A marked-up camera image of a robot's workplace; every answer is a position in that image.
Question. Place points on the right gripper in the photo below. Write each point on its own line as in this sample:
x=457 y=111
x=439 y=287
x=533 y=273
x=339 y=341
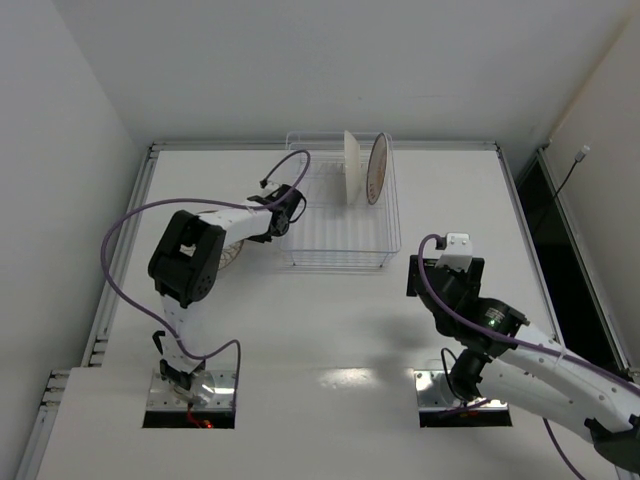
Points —
x=415 y=275

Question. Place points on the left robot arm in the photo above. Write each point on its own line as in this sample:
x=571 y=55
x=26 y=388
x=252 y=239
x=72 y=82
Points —
x=185 y=265

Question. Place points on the metal base plate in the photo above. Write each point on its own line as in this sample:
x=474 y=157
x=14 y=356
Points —
x=434 y=395
x=220 y=390

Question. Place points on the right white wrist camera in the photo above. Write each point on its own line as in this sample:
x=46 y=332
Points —
x=456 y=252

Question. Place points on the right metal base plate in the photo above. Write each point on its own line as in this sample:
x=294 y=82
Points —
x=434 y=395

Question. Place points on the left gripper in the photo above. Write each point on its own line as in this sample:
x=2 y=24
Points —
x=279 y=220

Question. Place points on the black wall cable white plug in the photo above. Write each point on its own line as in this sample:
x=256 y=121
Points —
x=578 y=159

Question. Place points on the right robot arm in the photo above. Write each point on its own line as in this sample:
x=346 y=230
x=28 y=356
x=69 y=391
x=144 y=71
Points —
x=505 y=357

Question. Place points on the large floral plate orange rim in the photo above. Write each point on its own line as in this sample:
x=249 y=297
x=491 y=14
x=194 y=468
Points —
x=352 y=167

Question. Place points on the white plate orange sunburst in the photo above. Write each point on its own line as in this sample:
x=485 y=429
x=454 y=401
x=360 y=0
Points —
x=377 y=168

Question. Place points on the small floral plate orange rim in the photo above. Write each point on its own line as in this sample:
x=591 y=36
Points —
x=230 y=253

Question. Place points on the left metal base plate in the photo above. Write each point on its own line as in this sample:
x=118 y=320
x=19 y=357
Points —
x=220 y=390

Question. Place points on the white wire dish rack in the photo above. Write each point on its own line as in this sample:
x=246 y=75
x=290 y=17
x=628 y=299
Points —
x=332 y=234

